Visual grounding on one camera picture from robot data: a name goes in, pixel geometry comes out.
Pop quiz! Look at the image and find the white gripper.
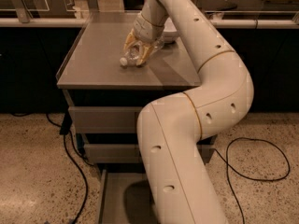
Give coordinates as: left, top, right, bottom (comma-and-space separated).
123, 13, 164, 66

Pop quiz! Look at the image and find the clear plastic water bottle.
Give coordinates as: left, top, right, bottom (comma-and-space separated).
120, 36, 164, 67

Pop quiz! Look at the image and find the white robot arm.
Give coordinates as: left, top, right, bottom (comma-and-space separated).
124, 0, 254, 224

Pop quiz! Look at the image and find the grey drawer cabinet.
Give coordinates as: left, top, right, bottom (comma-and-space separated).
55, 10, 244, 224

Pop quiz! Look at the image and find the grey top drawer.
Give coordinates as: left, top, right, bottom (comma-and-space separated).
67, 105, 232, 134

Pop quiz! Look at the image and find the grey drawer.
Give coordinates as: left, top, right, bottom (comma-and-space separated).
84, 144, 214, 163
67, 105, 232, 134
95, 168, 160, 224

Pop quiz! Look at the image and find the grey middle drawer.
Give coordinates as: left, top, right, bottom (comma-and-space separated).
84, 144, 214, 163

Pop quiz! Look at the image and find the grey bottom drawer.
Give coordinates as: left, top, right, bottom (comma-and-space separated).
95, 168, 160, 224

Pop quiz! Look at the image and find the white ceramic bowl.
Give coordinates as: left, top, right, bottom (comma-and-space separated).
163, 18, 179, 44

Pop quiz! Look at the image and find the black power adapter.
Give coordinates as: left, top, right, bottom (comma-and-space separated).
60, 112, 72, 135

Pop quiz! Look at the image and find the black cable on left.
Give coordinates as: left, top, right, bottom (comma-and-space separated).
8, 111, 94, 224

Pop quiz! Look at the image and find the black cable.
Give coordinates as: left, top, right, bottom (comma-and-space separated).
213, 136, 292, 224
8, 111, 94, 224

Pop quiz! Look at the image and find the black cable on right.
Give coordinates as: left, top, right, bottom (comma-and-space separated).
213, 136, 292, 224

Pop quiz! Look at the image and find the white horizontal rail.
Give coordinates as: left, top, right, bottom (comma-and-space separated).
0, 18, 299, 29

